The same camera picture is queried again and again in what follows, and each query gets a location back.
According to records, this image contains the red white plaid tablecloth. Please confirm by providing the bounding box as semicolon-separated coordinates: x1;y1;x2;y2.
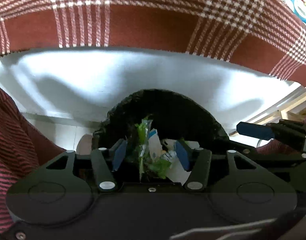
0;0;306;88

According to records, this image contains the black trash bin bag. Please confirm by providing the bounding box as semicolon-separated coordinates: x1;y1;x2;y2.
91;89;229;186

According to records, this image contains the white blue paper trash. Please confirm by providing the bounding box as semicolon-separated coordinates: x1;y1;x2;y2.
148;129;190;185

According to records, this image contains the green plastic wrapper trash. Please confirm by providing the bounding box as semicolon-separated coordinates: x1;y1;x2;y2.
134;116;158;180

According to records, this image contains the white undercloth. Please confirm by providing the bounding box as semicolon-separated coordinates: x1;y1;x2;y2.
0;47;304;153

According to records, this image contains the red maroon striped sleeve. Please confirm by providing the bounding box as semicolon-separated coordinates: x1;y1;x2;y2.
0;88;65;233

